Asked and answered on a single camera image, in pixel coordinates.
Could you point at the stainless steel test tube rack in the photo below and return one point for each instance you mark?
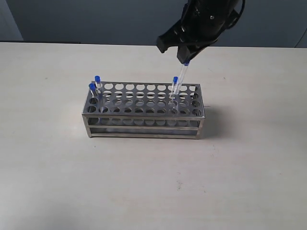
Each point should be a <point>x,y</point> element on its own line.
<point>144,110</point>

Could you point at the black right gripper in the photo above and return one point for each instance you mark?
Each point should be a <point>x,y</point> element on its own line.
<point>201,23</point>

